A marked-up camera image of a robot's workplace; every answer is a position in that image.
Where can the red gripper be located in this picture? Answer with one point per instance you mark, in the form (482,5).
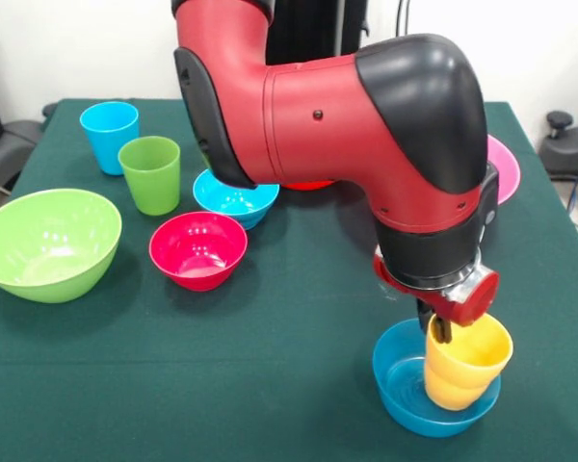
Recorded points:
(481,298)

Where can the short yellow cup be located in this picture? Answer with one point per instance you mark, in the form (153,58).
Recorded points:
(472,356)
(453,397)

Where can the dark blue bowl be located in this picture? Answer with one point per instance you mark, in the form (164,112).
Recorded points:
(400,385)

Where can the large pink bowl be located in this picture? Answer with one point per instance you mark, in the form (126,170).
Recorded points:
(506,168)

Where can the small red bowl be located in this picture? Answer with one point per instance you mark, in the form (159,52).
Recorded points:
(197,250)

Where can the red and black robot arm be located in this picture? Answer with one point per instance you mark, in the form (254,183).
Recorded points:
(318,120)

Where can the orange bowl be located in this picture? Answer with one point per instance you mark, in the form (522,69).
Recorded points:
(308,185)

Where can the dark green table cloth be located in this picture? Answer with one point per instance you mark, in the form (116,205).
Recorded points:
(221,375)

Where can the green cup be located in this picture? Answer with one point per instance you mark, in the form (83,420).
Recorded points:
(151,183)

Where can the blue cup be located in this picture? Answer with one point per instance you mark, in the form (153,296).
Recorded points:
(106,139)

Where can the large green bowl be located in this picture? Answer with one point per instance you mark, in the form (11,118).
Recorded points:
(48,245)

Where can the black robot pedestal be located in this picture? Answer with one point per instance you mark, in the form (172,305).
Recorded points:
(313,29)

